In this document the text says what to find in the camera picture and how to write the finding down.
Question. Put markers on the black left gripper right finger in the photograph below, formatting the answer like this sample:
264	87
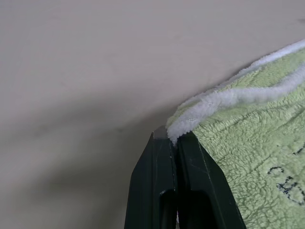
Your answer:
202	181

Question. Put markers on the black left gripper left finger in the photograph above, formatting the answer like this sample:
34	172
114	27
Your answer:
150	171

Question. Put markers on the green fluffy towel white trim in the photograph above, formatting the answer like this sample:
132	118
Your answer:
257	133

